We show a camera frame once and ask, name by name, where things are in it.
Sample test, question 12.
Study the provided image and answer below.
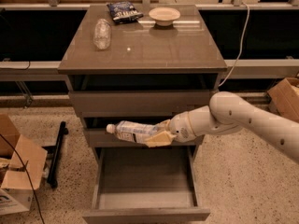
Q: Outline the grey middle drawer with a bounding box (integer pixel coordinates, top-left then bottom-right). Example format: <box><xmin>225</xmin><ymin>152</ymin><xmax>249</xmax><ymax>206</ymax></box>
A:
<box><xmin>82</xmin><ymin>116</ymin><xmax>207</xmax><ymax>148</ymax></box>

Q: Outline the beige bowl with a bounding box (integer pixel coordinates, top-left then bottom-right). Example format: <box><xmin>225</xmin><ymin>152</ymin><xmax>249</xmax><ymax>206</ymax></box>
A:
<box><xmin>149</xmin><ymin>7</ymin><xmax>180</xmax><ymax>26</ymax></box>

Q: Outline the clear crumpled plastic bottle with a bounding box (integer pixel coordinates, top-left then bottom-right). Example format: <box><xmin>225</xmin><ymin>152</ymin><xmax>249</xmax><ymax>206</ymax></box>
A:
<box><xmin>93</xmin><ymin>19</ymin><xmax>111</xmax><ymax>50</ymax></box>

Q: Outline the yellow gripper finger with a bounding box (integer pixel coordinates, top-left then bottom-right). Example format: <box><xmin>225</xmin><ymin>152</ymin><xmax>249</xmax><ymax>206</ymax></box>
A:
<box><xmin>145</xmin><ymin>131</ymin><xmax>176</xmax><ymax>147</ymax></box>
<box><xmin>156</xmin><ymin>119</ymin><xmax>170</xmax><ymax>131</ymax></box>

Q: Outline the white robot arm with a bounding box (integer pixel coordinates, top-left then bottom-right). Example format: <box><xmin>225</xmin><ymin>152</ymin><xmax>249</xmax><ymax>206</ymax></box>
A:
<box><xmin>146</xmin><ymin>91</ymin><xmax>299</xmax><ymax>162</ymax></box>

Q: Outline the grey open bottom drawer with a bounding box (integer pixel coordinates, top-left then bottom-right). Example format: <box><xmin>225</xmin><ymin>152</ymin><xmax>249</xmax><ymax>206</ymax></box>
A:
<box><xmin>83</xmin><ymin>147</ymin><xmax>210</xmax><ymax>224</ymax></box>

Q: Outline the grey top drawer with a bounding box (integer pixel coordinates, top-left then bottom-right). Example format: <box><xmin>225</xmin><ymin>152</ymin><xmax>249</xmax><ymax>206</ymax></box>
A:
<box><xmin>69</xmin><ymin>74</ymin><xmax>216</xmax><ymax>118</ymax></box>

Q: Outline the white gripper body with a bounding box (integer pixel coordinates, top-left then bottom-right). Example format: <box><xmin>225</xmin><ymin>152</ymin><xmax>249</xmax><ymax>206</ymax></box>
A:
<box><xmin>168</xmin><ymin>105</ymin><xmax>241</xmax><ymax>143</ymax></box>

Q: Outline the blue label plastic bottle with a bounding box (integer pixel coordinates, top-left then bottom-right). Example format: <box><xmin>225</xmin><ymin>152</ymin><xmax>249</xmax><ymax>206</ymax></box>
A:
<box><xmin>107</xmin><ymin>120</ymin><xmax>158</xmax><ymax>144</ymax></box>

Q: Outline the black cable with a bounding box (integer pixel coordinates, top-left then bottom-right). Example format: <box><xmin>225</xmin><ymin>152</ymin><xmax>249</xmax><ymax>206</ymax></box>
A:
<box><xmin>0</xmin><ymin>133</ymin><xmax>46</xmax><ymax>224</ymax></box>

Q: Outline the white cable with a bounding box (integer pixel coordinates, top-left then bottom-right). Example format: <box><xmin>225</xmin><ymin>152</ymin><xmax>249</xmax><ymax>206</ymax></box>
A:
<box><xmin>218</xmin><ymin>3</ymin><xmax>251</xmax><ymax>88</ymax></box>

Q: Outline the blue chip bag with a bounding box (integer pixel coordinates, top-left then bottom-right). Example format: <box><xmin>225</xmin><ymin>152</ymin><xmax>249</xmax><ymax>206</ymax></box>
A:
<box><xmin>107</xmin><ymin>1</ymin><xmax>143</xmax><ymax>24</ymax></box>

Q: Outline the grey drawer cabinet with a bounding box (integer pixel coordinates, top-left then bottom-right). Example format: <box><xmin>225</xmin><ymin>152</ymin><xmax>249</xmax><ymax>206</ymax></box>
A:
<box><xmin>57</xmin><ymin>4</ymin><xmax>228</xmax><ymax>161</ymax></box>

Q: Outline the open cardboard box left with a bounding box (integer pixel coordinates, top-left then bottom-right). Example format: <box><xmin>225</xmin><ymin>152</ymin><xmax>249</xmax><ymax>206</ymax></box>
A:
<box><xmin>0</xmin><ymin>114</ymin><xmax>47</xmax><ymax>216</ymax></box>

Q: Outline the cardboard box right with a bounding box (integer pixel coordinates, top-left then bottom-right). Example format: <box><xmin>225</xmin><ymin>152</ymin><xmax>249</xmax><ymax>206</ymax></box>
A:
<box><xmin>267</xmin><ymin>77</ymin><xmax>299</xmax><ymax>122</ymax></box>

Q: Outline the black bar on floor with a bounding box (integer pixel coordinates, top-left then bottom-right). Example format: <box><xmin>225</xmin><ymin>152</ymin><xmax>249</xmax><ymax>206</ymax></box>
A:
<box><xmin>47</xmin><ymin>121</ymin><xmax>68</xmax><ymax>189</ymax></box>

